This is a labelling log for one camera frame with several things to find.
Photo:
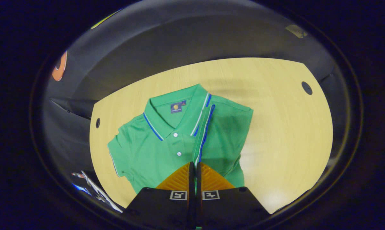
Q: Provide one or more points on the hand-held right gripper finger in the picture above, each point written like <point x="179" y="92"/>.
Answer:
<point x="191" y="185"/>
<point x="198" y="185"/>

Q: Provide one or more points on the green T-shirt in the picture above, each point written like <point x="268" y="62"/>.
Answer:
<point x="147" y="153"/>

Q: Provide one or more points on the white printed board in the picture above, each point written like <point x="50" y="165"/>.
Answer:
<point x="98" y="191"/>

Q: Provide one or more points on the black backdrop cloth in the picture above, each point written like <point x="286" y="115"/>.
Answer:
<point x="179" y="38"/>

